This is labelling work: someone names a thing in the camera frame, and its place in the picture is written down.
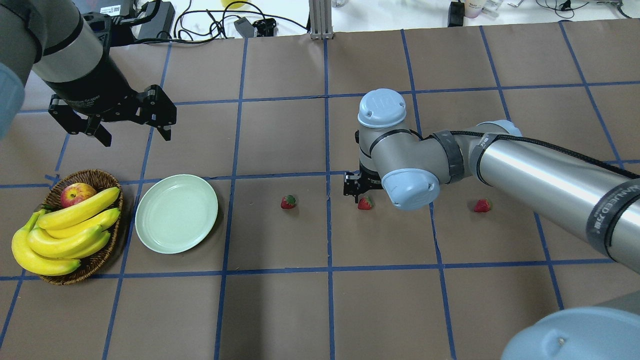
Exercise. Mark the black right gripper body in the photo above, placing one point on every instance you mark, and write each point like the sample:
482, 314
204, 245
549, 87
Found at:
354, 185

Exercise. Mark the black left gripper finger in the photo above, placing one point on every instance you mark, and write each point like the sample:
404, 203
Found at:
165, 132
103, 135

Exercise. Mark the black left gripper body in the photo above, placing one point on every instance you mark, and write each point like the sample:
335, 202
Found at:
95, 85

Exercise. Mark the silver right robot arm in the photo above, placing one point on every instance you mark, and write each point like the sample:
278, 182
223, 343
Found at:
592, 200

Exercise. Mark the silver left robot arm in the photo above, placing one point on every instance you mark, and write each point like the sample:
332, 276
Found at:
70, 52

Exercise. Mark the light green round plate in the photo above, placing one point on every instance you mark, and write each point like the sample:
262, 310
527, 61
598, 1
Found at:
176, 214

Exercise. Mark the brown wicker basket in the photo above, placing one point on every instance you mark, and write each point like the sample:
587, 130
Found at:
100, 180

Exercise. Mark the red yellow apple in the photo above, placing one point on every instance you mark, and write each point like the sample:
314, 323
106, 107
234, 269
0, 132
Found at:
76, 193

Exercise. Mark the black power adapter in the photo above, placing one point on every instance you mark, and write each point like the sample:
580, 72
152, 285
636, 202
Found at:
159, 26

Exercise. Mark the yellow banana bunch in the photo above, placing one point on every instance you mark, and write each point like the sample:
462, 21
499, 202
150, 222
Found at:
56, 243

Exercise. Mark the white paper cup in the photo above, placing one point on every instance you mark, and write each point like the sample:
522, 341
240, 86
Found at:
473, 8

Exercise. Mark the aluminium frame post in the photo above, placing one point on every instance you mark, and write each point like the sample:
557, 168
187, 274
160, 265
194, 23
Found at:
320, 17

